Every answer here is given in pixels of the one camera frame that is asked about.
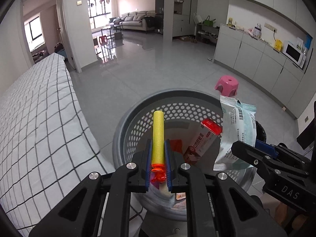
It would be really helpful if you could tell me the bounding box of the checked white tablecloth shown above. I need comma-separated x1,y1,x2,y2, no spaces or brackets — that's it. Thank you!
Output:
1,54,114,236

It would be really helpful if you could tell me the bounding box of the yellow foam dart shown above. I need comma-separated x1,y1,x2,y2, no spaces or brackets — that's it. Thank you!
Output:
151,110,165,164

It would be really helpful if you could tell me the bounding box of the white low cabinet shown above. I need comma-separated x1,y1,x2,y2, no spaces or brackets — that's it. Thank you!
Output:
213,24,315,118

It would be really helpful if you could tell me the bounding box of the green bag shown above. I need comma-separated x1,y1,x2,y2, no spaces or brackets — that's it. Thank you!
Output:
203,16,216,27

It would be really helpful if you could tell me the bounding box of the pink plastic stool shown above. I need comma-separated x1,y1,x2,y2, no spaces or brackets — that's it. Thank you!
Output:
214,75,239,97

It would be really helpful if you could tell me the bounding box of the grey perforated trash basket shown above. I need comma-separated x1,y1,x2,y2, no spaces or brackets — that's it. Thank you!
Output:
113,89,256,221

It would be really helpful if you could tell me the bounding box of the white microwave oven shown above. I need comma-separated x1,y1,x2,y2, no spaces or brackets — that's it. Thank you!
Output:
282,41,306,69

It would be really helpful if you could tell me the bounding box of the yellow container on counter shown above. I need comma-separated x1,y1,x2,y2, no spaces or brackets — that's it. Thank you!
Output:
274,39,283,52

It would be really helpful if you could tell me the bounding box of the person right hand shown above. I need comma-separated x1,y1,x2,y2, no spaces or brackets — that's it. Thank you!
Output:
274,202,307,230

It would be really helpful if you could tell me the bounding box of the light blue wipes packet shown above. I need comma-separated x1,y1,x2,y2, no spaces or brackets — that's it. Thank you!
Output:
213,96,257,171

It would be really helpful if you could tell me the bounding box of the grey sofa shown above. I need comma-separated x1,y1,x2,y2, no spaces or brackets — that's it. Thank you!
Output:
109,10,156,32

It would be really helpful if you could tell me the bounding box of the red plastic bag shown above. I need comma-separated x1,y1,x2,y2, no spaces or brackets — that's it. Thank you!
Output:
150,139,183,189

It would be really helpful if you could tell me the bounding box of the pink snack wrapper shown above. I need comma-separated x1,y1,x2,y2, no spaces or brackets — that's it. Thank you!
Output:
176,193,186,201

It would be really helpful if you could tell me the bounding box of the long red box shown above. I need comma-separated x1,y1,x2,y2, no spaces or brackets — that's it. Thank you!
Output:
184,118,222,164

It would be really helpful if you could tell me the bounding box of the coffee table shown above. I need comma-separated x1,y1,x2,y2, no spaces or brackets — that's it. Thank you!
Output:
101,25,123,39

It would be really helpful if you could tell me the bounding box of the red small stool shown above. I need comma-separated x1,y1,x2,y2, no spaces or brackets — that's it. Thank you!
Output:
99,35,108,45

